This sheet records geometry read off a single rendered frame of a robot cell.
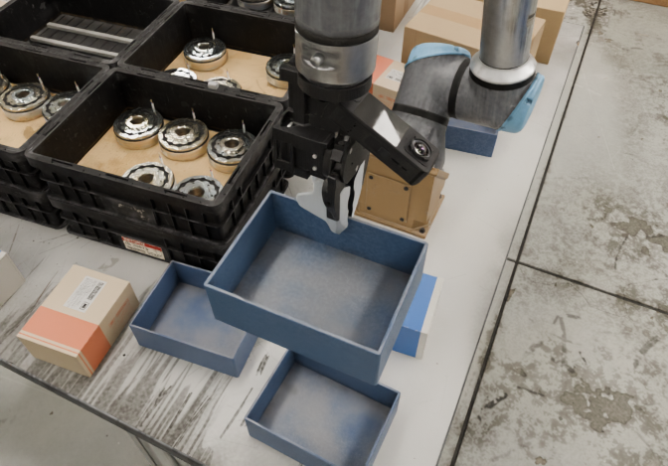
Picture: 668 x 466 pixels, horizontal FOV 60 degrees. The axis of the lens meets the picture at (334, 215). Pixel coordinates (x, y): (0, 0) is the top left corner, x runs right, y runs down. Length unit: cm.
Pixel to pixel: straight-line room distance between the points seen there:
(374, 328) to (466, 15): 112
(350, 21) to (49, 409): 165
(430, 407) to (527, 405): 86
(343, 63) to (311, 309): 29
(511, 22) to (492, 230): 46
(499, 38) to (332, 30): 57
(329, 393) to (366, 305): 38
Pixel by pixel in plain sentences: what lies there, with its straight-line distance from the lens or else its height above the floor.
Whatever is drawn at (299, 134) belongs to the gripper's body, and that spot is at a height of 126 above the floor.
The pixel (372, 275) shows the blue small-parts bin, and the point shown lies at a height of 107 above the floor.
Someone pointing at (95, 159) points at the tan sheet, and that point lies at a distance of 128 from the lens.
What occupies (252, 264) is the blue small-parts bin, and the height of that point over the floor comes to 107.
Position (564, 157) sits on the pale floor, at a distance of 260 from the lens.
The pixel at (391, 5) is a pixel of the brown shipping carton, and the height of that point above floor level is 79.
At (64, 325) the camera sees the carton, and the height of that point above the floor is 77.
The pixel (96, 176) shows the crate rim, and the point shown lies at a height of 93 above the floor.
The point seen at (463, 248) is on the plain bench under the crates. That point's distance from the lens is 122.
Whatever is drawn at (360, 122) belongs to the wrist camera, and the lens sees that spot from 55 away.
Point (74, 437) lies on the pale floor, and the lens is 190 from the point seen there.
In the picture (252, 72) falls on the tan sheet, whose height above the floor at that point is 83.
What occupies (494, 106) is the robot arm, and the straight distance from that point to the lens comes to 109.
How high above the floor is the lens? 164
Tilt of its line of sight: 49 degrees down
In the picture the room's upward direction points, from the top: straight up
